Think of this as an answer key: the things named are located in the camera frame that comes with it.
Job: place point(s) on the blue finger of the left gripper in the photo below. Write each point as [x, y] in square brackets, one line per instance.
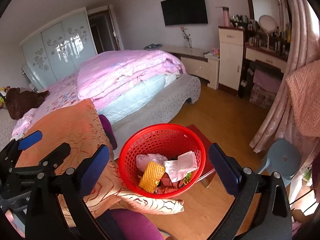
[27, 142]
[58, 154]

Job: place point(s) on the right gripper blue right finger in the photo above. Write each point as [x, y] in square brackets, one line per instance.
[227, 168]

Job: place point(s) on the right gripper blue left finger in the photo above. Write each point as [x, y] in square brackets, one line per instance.
[90, 169]

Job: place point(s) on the clear plastic bag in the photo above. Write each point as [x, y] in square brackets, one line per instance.
[142, 160]

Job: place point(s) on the brown orange wrapper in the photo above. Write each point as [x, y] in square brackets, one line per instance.
[167, 186]

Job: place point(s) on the brown plush bear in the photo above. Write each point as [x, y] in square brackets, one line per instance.
[18, 103]

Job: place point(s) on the green wrapper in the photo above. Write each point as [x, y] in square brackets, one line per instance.
[187, 178]

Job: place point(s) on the orange rose pattern tablecloth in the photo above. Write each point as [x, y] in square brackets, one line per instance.
[80, 127]

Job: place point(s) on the white translucent plastic wrapper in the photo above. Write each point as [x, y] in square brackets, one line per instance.
[180, 168]

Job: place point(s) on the grey plastic stool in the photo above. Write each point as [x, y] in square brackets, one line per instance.
[282, 157]

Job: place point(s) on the yellow foam fruit net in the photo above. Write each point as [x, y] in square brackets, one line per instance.
[151, 177]

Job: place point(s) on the pink floral bed sheet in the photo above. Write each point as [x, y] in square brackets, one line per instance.
[64, 93]

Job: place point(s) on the red plastic mesh basket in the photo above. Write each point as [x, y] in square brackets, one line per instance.
[169, 140]

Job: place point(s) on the woven storage box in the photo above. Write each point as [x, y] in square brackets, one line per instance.
[261, 97]

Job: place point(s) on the pink quilt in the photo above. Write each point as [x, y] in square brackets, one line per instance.
[106, 76]

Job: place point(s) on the glass sliding door wardrobe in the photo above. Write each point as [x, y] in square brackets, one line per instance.
[56, 50]

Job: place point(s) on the light blue pillow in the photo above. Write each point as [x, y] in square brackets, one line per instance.
[134, 99]

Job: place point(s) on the cream low tv cabinet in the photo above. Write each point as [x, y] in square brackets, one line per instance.
[197, 62]

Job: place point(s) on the pink blanket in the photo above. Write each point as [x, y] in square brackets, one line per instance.
[303, 85]

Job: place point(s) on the dressing table with drawer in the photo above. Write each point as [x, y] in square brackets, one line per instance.
[255, 54]

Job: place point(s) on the white tall cabinet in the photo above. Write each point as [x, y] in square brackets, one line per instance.
[231, 55]

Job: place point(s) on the dark doorway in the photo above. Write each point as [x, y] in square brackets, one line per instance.
[103, 31]

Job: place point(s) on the rose in glass vase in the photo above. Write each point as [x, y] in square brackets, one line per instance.
[186, 36]

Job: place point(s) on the pink curtain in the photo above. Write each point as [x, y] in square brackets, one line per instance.
[280, 121]

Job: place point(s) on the round vanity mirror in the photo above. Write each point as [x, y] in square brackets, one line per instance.
[269, 25]

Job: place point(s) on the pink thermos bottle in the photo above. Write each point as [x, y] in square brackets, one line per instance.
[226, 17]

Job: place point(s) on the grey bed frame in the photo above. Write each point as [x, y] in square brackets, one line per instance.
[161, 109]

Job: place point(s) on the black wall television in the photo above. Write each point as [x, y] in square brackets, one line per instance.
[180, 12]

